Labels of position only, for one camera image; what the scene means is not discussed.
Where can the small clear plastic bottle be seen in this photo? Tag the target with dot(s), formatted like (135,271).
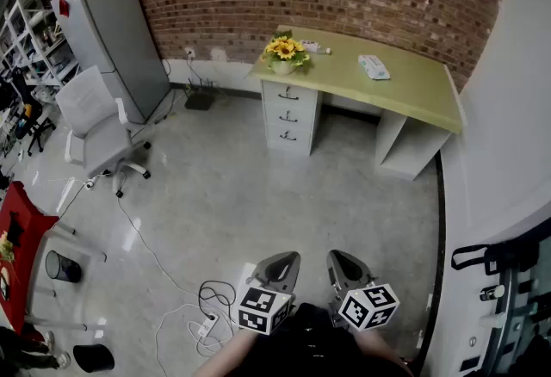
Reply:
(312,45)

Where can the black office chair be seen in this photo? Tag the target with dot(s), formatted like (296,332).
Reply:
(26,113)

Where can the black router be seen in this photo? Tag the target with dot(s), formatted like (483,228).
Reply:
(199,101)

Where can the white desk drawer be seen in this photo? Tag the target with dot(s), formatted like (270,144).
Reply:
(307,93)
(303,140)
(305,117)

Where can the red table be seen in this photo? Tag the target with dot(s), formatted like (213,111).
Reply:
(19,220)

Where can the green-topped white desk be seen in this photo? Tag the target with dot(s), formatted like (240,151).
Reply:
(400,82)

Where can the red fridge magnet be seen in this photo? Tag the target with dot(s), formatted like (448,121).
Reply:
(64,8)

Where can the white storage shelf rack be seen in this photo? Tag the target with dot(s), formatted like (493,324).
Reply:
(39,44)

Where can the person's right forearm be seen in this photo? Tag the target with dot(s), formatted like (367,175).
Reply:
(379,347)

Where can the sunflower bouquet in pot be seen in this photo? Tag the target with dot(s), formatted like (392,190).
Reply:
(285,50)

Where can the white tissue pack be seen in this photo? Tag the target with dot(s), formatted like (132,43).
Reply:
(373,66)

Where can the person's left forearm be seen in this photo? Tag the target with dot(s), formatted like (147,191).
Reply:
(232,351)

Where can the white wall socket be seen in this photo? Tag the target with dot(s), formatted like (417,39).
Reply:
(189,52)

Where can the person's black clothing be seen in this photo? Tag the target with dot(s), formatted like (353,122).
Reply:
(310,345)

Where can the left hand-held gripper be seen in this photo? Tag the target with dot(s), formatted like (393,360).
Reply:
(263,308)

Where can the glass door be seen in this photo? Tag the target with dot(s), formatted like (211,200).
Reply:
(523,315)

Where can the white power strip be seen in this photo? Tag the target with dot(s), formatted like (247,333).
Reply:
(207,324)

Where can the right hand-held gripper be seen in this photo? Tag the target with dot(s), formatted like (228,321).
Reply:
(370,306)

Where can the black mesh wastebasket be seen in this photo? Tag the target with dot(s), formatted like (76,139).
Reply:
(62,267)

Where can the grey refrigerator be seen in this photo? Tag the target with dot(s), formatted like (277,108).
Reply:
(116,39)

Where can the white office chair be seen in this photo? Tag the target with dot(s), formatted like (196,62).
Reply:
(97,121)

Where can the black round bin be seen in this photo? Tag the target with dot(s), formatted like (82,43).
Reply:
(94,358)

